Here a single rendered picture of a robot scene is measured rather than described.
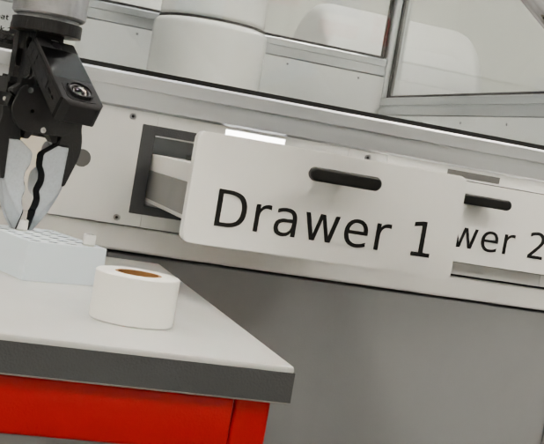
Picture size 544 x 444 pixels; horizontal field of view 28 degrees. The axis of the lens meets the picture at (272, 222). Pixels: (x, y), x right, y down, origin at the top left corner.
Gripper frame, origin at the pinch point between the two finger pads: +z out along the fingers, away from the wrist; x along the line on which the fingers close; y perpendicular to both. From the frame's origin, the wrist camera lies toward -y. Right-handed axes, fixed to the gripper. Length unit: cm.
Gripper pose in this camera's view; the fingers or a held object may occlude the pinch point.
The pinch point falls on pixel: (25, 218)
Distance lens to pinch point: 114.8
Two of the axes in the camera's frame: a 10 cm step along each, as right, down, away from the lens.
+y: -5.9, -1.4, 7.9
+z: -1.7, 9.8, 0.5
